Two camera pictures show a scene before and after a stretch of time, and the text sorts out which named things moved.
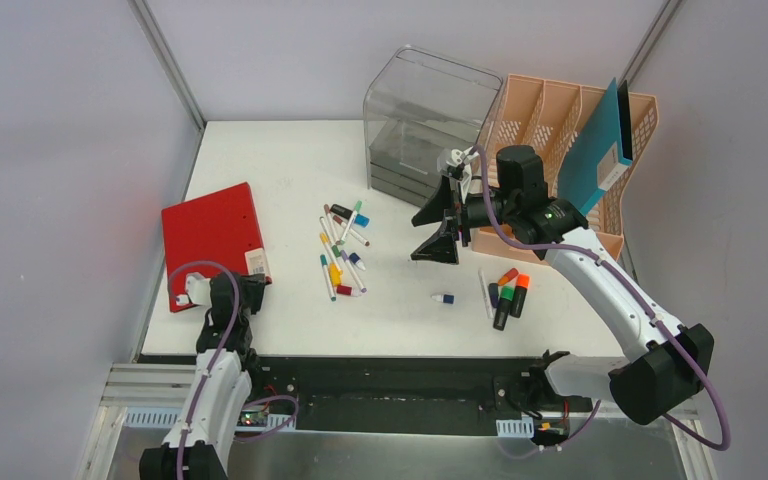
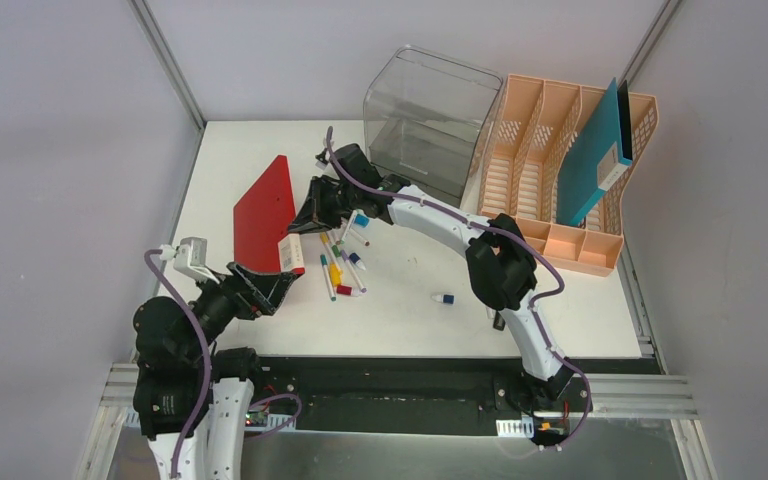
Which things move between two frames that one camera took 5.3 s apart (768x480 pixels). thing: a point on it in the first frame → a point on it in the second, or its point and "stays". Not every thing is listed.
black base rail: [403, 395] stays
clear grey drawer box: [418, 107] stays
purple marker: [345, 257] stays
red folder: [214, 234] → [262, 240]
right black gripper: [441, 247] → [315, 215]
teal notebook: [595, 159] stays
